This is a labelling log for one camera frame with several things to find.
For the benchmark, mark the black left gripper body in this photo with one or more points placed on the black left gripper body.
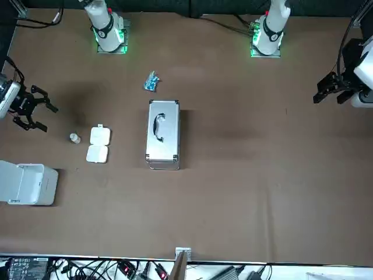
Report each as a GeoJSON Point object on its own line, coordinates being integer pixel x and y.
{"type": "Point", "coordinates": [346, 81]}

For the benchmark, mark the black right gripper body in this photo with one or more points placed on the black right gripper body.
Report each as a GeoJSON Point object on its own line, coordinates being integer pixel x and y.
{"type": "Point", "coordinates": [25, 103]}

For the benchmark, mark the small white medicine bottle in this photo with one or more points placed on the small white medicine bottle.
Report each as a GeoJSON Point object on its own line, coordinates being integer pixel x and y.
{"type": "Point", "coordinates": [74, 138]}

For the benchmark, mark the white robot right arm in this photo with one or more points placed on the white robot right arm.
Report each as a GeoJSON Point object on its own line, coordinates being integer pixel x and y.
{"type": "Point", "coordinates": [105, 26]}

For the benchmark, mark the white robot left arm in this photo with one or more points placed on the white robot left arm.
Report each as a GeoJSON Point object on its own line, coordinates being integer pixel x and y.
{"type": "Point", "coordinates": [274, 26]}

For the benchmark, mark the white open pill box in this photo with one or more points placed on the white open pill box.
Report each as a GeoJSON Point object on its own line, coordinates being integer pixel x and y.
{"type": "Point", "coordinates": [99, 146]}

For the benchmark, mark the white lidded plastic bin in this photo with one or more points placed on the white lidded plastic bin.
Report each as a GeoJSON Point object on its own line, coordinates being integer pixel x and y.
{"type": "Point", "coordinates": [43, 186]}

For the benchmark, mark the blue pill blister packet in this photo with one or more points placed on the blue pill blister packet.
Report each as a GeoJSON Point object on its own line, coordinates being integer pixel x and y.
{"type": "Point", "coordinates": [151, 81]}

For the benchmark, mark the silver aluminium first-aid case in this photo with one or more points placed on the silver aluminium first-aid case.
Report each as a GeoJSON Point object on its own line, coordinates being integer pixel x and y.
{"type": "Point", "coordinates": [163, 137]}

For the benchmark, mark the black labelled power adapter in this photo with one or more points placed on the black labelled power adapter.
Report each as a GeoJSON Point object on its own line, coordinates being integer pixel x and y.
{"type": "Point", "coordinates": [26, 268]}

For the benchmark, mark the black plug with red light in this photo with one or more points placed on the black plug with red light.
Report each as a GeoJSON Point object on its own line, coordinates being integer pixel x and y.
{"type": "Point", "coordinates": [162, 274]}
{"type": "Point", "coordinates": [125, 269]}

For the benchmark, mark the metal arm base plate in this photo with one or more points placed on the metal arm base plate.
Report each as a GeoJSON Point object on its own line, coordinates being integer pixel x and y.
{"type": "Point", "coordinates": [278, 54]}
{"type": "Point", "coordinates": [126, 43]}

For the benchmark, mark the aluminium corner post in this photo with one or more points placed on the aluminium corner post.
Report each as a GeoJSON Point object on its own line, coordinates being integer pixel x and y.
{"type": "Point", "coordinates": [360, 14]}
{"type": "Point", "coordinates": [19, 8]}

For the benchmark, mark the aluminium frame post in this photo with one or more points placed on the aluminium frame post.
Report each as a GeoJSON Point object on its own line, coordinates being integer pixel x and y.
{"type": "Point", "coordinates": [180, 262]}

